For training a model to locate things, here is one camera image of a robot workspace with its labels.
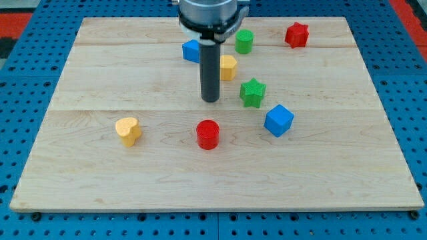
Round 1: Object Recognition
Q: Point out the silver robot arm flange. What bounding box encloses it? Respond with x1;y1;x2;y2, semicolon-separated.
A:
171;0;250;45

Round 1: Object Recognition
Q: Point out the red cylinder block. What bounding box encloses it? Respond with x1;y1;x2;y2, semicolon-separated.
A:
196;119;220;150

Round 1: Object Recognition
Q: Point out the green star block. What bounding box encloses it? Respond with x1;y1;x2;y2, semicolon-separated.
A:
240;78;266;108

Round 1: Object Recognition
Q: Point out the yellow hexagon block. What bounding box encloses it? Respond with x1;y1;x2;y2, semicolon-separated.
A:
220;55;238;81

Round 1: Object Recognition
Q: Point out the blue cube block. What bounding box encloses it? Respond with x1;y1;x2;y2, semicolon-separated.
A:
264;104;294;137

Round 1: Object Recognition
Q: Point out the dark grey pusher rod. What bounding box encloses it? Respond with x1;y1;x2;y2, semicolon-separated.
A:
199;43;220;103

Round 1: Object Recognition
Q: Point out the blue block behind rod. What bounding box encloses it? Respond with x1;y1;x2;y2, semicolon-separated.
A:
181;40;199;63

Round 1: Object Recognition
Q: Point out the green cylinder block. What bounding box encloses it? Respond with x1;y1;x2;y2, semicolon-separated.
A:
235;29;254;54

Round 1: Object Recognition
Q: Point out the yellow heart block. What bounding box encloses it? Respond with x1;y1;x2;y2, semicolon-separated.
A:
115;117;142;147

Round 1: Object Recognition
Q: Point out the red star block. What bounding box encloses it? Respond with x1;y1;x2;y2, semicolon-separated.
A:
284;22;309;49

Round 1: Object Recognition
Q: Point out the light wooden board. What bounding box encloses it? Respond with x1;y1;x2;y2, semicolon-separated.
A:
10;17;424;213

